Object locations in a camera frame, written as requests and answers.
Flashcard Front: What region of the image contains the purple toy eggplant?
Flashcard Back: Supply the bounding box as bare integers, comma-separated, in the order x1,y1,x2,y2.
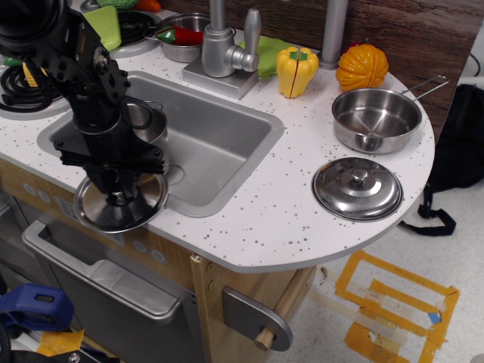
2,57,23,67

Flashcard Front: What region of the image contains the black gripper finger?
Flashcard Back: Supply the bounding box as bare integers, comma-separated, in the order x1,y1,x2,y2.
121,177,138,200
92,183,112,203

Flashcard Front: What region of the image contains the black stove burner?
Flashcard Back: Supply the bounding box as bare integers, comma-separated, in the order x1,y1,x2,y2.
118,11,156,45
1,66,61,113

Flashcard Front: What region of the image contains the steel pot in sink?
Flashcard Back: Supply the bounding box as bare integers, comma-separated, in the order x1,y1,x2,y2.
126,101,169,148

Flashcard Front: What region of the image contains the grey toy sink basin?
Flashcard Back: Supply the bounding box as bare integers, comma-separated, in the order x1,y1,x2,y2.
36,71,285,219

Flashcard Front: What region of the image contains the grey metal pole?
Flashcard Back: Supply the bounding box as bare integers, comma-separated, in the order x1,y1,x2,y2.
318,0,349,70

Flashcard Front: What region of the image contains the black rear stove burner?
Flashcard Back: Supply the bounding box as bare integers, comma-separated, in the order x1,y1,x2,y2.
118,11,156,45

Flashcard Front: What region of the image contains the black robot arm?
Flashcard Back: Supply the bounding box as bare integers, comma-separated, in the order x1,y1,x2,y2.
1,1,164,205

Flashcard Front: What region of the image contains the grey toy oven door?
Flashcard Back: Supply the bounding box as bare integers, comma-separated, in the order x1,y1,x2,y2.
23,220,205,362

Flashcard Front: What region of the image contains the yellow tape on floor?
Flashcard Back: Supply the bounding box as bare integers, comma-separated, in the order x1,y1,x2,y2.
334,250,461,362

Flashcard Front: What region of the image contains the large steel lid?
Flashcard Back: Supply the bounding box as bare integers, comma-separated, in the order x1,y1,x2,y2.
312,157,403,222

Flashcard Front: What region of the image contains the blue clamp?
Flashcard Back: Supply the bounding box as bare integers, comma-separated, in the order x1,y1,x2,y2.
1,284,75,331

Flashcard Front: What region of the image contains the yellow toy corn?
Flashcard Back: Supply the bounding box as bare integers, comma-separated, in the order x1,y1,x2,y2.
22,62,39,88

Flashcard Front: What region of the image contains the yellow toy bell pepper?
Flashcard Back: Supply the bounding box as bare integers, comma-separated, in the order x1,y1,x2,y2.
276,46,319,98

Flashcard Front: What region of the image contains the black backpack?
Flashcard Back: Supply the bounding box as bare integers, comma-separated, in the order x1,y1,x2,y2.
399,84,483,237

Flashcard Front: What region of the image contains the small steel pot lid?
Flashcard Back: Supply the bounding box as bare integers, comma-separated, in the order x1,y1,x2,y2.
73,174,169,234

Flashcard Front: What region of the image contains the green cloth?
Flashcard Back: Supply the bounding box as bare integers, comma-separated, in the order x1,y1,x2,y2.
257,36,291,78

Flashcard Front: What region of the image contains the green toy vegetable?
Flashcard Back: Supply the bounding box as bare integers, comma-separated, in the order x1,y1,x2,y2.
97,0,139,11

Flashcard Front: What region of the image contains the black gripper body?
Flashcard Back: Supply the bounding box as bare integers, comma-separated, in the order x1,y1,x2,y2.
53,122,166,191

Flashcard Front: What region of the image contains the black front stove burner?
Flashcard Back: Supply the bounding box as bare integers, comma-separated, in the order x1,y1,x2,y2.
1,66,61,113

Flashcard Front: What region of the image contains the wooden towel rod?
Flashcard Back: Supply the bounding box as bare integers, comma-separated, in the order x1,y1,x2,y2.
254,267,315,352

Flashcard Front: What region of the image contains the orange toy pumpkin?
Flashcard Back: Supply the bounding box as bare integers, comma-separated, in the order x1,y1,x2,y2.
336,43,389,92

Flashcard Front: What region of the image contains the small steel pot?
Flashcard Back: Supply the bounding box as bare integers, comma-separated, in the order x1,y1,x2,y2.
145,12,210,63

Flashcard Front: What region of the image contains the orange toy vegetable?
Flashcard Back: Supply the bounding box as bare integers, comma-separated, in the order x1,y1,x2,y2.
134,0,162,12

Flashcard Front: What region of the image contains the steel frying pan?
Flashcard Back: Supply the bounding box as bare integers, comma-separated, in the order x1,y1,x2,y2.
331,76,448,154

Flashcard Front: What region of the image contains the silver toy faucet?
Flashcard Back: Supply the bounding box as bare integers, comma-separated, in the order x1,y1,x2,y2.
182,1,262,100

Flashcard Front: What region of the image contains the red toy chili pepper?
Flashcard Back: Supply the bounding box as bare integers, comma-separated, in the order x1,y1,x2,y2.
155,26,203,46

